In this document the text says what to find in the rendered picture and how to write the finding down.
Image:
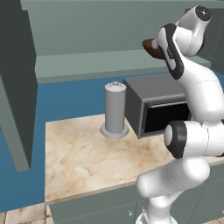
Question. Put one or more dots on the brown bowl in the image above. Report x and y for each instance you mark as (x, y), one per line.
(149, 46)

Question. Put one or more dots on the small grey cupboard knob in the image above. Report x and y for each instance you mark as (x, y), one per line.
(130, 213)
(143, 209)

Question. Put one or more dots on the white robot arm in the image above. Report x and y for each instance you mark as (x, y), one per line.
(198, 87)

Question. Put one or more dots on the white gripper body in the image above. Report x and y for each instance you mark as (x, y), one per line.
(155, 43)

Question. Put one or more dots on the grey toaster oven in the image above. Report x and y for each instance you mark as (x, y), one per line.
(145, 87)

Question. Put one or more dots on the grey-green cabinet door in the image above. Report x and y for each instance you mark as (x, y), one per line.
(218, 38)
(16, 81)

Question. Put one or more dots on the grey-green base cupboard door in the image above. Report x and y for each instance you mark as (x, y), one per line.
(93, 208)
(201, 201)

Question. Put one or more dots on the grey-green wall cabinet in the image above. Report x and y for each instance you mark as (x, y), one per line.
(96, 38)

